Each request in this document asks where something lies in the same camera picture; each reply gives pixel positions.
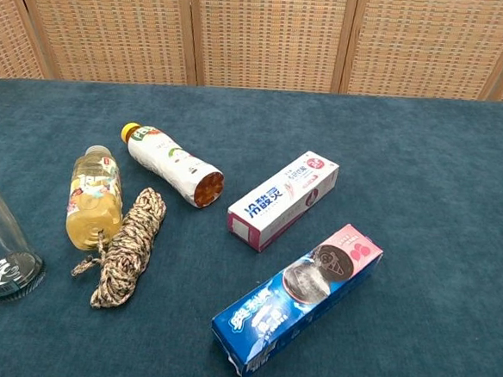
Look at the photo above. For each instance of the blue pink cookie box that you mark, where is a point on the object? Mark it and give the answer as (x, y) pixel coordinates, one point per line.
(300, 295)

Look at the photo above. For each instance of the white pink toothpaste box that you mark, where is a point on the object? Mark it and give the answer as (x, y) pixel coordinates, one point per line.
(276, 203)

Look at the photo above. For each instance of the blue fabric table mat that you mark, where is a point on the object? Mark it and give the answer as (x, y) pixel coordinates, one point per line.
(365, 162)

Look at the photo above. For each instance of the white label bottle yellow cap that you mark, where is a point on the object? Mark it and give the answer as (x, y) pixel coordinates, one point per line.
(167, 161)

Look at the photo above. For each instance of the yellow tea plastic bottle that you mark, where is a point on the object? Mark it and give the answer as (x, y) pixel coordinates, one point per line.
(93, 199)

